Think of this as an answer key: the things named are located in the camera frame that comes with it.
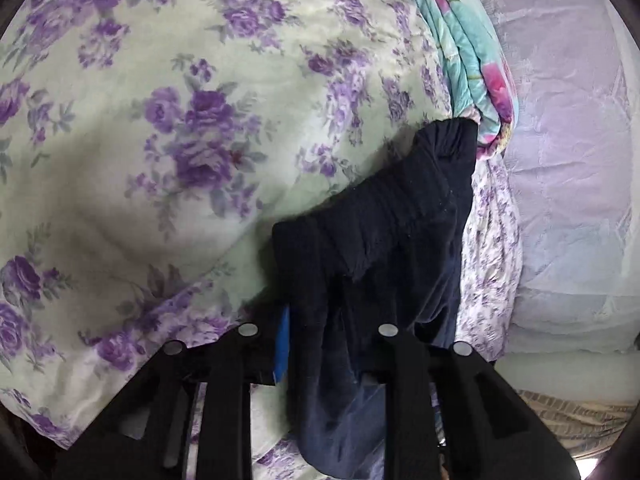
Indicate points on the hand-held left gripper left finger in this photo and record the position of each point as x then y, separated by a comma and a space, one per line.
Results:
281, 347

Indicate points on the dark navy pants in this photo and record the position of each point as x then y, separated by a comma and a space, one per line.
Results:
390, 240

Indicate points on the woven straw mat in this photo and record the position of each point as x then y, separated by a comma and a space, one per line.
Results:
565, 410

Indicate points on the teal pink floral blanket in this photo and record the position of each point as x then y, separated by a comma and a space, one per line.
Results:
465, 50

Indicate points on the white mosquito net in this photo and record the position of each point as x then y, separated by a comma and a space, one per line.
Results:
565, 160

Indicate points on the purple floral bed sheet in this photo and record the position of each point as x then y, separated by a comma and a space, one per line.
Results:
150, 210

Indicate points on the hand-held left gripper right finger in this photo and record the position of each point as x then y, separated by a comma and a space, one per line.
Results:
400, 360

